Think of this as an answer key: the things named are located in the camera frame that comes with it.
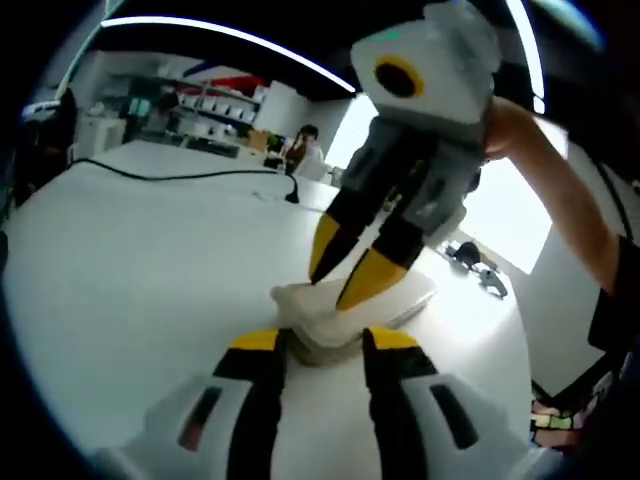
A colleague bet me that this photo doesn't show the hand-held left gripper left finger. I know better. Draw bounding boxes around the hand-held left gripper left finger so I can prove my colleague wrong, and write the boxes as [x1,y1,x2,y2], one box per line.
[94,328,289,480]

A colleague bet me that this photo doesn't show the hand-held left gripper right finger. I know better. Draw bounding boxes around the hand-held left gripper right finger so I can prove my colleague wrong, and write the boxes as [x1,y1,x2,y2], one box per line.
[362,326,534,480]

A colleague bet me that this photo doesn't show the beige cutlery case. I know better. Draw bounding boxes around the beige cutlery case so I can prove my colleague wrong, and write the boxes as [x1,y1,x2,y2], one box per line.
[288,299,435,370]

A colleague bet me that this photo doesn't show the beige cutlery case lid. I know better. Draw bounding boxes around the beige cutlery case lid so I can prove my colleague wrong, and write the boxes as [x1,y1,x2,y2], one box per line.
[269,272,436,346]

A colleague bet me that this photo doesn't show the white ceiling light strip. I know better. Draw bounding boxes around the white ceiling light strip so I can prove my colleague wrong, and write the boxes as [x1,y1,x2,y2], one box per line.
[99,15,357,95]
[504,0,547,115]

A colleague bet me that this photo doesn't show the white storage shelf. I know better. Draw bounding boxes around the white storage shelf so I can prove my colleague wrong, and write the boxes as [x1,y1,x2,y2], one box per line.
[174,74,271,131]

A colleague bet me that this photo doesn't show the person's black patterned shirt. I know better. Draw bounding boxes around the person's black patterned shirt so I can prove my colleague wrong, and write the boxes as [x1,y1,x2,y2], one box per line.
[529,234,640,451]

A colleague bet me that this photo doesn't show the black power cable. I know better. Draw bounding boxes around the black power cable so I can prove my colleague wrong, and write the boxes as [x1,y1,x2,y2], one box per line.
[69,157,301,205]

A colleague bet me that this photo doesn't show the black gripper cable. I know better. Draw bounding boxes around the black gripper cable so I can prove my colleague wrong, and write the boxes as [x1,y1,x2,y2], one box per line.
[597,157,636,241]

